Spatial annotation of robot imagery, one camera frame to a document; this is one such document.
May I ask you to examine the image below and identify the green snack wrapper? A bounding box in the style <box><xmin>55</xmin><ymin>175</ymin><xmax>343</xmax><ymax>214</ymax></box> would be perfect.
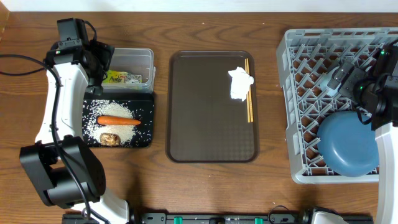
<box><xmin>103</xmin><ymin>70</ymin><xmax>142</xmax><ymax>84</ymax></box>

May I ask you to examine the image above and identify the white rice pile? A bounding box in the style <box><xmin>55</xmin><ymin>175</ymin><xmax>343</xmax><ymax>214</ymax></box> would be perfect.
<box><xmin>82</xmin><ymin>100</ymin><xmax>154</xmax><ymax>148</ymax></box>

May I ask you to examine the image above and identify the dark blue plate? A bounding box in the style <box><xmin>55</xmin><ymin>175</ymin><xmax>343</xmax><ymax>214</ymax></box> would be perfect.
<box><xmin>317</xmin><ymin>111</ymin><xmax>379</xmax><ymax>177</ymax></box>

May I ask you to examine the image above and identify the orange carrot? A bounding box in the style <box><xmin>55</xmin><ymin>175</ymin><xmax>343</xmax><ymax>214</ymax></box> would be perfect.
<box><xmin>97</xmin><ymin>115</ymin><xmax>141</xmax><ymax>126</ymax></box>

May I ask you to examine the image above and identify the brown mushroom piece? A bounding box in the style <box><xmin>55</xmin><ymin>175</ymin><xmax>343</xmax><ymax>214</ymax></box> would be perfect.
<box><xmin>99</xmin><ymin>133</ymin><xmax>121</xmax><ymax>147</ymax></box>

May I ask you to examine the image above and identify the wooden chopstick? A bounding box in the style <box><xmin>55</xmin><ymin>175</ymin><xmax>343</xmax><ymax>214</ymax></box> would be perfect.
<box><xmin>244</xmin><ymin>58</ymin><xmax>252</xmax><ymax>123</ymax></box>
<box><xmin>245</xmin><ymin>58</ymin><xmax>254</xmax><ymax>123</ymax></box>

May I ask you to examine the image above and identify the white tissue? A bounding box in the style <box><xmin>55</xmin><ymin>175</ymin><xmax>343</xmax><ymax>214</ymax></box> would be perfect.
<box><xmin>228</xmin><ymin>67</ymin><xmax>254</xmax><ymax>101</ymax></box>

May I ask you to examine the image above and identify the light blue cup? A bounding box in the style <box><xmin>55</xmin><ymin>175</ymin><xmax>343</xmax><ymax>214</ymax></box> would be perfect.
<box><xmin>319</xmin><ymin>67</ymin><xmax>341</xmax><ymax>97</ymax></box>

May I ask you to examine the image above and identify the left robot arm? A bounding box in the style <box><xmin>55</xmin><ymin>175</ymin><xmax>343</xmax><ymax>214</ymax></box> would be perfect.
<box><xmin>19</xmin><ymin>18</ymin><xmax>130</xmax><ymax>223</ymax></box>

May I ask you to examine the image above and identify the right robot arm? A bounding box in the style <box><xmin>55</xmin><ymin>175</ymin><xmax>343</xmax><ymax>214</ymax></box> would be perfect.
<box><xmin>327</xmin><ymin>40</ymin><xmax>397</xmax><ymax>223</ymax></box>

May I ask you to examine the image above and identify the grey dishwasher rack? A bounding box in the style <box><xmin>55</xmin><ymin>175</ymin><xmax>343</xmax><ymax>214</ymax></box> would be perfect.
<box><xmin>277</xmin><ymin>27</ymin><xmax>397</xmax><ymax>184</ymax></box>

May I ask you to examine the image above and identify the clear plastic bin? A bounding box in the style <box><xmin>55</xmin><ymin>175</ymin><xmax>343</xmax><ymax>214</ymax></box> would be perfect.
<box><xmin>102</xmin><ymin>48</ymin><xmax>155</xmax><ymax>94</ymax></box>

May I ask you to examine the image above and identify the black tray bin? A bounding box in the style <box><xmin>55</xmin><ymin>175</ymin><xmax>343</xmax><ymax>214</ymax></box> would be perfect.
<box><xmin>82</xmin><ymin>93</ymin><xmax>155</xmax><ymax>148</ymax></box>

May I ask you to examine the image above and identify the brown serving tray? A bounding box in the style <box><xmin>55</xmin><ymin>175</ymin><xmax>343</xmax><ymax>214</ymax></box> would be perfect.
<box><xmin>165</xmin><ymin>50</ymin><xmax>259</xmax><ymax>163</ymax></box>

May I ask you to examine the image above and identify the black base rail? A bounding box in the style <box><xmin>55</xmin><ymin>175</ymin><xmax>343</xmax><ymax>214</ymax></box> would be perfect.
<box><xmin>62</xmin><ymin>205</ymin><xmax>374</xmax><ymax>224</ymax></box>

